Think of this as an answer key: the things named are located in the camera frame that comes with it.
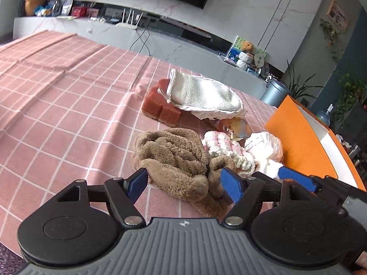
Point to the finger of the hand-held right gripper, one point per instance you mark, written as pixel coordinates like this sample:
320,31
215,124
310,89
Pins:
292,174

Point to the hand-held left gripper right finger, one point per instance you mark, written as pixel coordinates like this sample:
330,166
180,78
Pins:
232,186

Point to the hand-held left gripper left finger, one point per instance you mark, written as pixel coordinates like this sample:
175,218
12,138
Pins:
139,182

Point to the white plastic-wrapped pack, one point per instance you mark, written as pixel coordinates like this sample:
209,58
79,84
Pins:
266,149

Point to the orange cardboard box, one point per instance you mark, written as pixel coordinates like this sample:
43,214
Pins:
295,137

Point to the brown plush towel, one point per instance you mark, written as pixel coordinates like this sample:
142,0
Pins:
172,154

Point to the red-brown sponge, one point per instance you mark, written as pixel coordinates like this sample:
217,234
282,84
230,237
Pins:
160,106

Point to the white terry mitt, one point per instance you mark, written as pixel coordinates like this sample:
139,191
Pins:
200,94

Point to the pink and white knitted cloth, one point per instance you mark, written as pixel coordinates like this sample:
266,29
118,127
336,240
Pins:
226,146

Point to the shiny foil packet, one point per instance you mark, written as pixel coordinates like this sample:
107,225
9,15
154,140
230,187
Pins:
238,129

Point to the blue water bottle with pump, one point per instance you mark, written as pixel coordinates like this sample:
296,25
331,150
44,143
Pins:
324,117

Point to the grey pedal bin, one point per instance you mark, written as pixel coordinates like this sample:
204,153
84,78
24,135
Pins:
273,93

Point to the long-leaved potted plant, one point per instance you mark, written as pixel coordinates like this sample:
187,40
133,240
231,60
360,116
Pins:
298,90

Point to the bushy green plant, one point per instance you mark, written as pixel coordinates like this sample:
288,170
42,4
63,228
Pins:
351,91

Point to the round paper fan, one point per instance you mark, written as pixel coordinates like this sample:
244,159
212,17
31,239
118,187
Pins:
259,60

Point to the brown teddy bear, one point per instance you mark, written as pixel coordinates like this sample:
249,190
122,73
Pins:
248,46

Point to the green and blue picture card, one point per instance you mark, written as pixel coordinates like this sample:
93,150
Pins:
233,48

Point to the white marble television console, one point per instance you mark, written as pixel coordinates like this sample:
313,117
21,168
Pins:
177,45

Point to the trailing vine plant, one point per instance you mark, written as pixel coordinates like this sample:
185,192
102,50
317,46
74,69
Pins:
329,34

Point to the white router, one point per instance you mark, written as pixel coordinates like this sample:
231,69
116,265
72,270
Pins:
126,25

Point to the red box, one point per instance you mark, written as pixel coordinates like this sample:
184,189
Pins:
78,11
92,12

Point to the gold vase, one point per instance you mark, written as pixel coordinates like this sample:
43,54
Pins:
34,1

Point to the framed wall picture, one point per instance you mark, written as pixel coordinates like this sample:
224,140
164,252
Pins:
338,15

